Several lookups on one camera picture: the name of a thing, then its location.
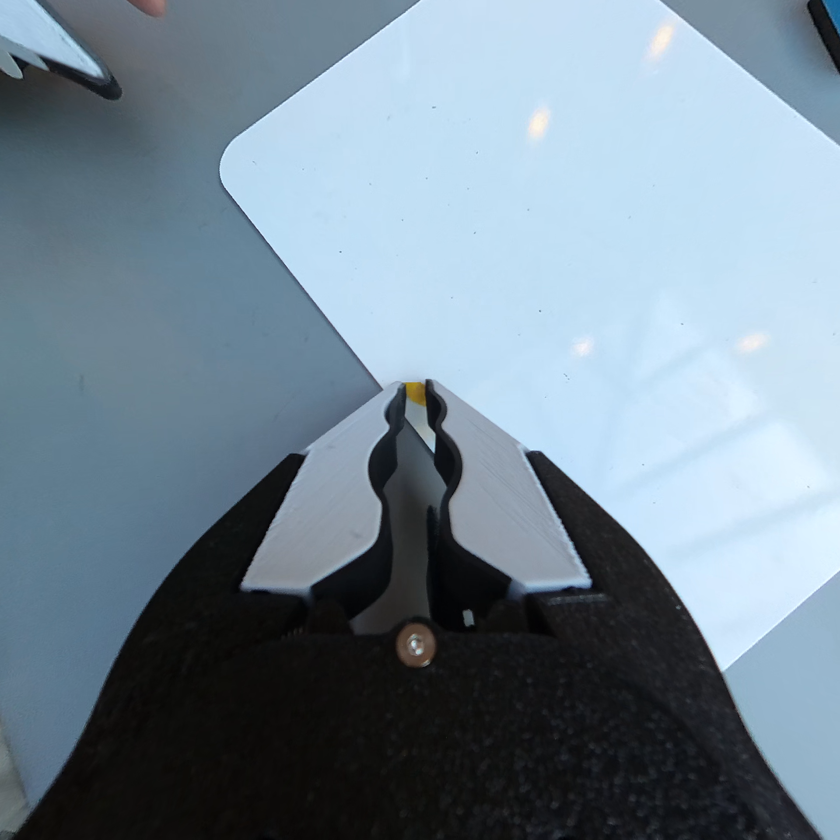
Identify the small white dry-erase board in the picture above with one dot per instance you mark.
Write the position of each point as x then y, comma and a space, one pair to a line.
558, 262

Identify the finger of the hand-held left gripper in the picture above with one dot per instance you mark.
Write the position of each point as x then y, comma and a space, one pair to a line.
52, 39
10, 62

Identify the person's left hand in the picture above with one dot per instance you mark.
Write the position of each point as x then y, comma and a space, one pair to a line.
148, 6

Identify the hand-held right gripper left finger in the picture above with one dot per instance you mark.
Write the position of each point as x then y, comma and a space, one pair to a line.
315, 525

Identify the small yellow tape scrap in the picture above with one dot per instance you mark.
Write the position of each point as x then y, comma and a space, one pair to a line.
415, 392

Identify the blue board eraser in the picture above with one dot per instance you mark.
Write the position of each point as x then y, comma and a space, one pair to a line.
827, 29

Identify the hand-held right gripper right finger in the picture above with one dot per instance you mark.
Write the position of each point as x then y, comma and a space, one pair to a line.
518, 525

